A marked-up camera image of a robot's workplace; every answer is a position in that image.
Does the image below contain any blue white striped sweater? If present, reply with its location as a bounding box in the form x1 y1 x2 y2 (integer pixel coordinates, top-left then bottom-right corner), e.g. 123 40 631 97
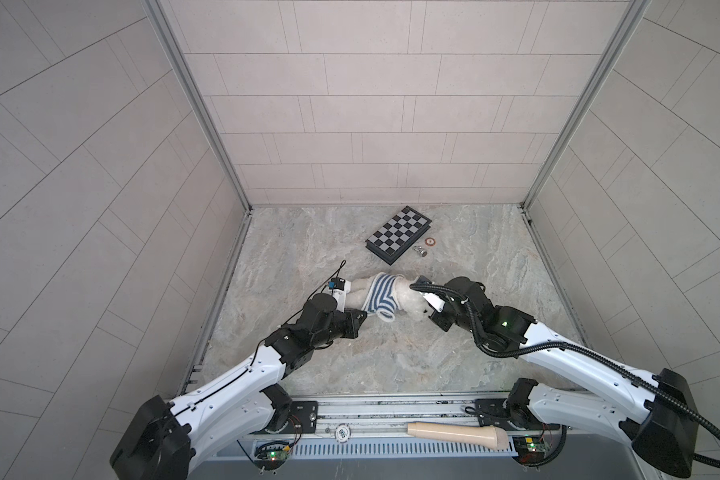
362 273 403 323

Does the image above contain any left green circuit board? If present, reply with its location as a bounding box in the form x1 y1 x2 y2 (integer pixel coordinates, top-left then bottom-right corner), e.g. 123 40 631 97
253 440 293 472

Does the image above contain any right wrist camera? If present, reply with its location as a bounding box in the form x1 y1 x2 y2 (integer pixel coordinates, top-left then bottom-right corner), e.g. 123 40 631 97
422 292 446 313

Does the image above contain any white round knob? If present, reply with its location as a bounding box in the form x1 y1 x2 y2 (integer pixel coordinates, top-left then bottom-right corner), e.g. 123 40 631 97
334 424 351 444

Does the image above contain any black folded chess board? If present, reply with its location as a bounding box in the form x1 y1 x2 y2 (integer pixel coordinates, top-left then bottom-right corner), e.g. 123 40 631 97
365 206 432 265

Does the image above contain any white teddy bear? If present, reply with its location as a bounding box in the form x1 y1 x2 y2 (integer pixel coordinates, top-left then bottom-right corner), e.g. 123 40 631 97
346 275 433 317

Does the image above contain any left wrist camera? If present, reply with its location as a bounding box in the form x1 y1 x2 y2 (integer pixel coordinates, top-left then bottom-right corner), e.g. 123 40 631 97
327 277 351 311

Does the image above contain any right green circuit board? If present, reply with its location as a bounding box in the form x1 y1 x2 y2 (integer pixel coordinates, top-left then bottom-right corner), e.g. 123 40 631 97
511 436 548 465

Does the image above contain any beige handle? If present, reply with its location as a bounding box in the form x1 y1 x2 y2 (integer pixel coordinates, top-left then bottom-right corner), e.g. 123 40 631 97
406 422 510 450

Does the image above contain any aluminium mounting rail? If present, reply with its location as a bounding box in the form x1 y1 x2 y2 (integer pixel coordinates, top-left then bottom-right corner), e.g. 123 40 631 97
161 392 646 442

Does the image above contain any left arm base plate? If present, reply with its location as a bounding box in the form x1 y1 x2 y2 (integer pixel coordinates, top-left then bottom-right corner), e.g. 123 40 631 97
263 401 319 435

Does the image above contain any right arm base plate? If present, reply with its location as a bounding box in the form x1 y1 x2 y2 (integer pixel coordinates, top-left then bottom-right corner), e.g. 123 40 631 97
470 398 561 431

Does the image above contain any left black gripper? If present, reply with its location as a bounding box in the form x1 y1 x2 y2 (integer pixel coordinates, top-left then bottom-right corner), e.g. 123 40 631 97
306 308 367 350

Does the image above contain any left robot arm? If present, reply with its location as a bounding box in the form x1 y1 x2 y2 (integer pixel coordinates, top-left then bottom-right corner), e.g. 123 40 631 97
109 293 367 479

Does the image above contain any black corrugated cable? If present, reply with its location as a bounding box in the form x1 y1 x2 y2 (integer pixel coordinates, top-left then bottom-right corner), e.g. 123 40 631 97
409 280 720 472

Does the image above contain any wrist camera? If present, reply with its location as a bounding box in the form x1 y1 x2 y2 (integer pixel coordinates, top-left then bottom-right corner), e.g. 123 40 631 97
422 292 446 313
327 277 351 311

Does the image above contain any green circuit board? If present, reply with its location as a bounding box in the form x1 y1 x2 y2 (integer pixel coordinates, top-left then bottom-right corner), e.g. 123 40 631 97
511 436 548 465
253 440 293 472

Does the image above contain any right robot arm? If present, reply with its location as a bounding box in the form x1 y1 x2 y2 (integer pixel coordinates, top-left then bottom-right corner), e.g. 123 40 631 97
413 277 701 478

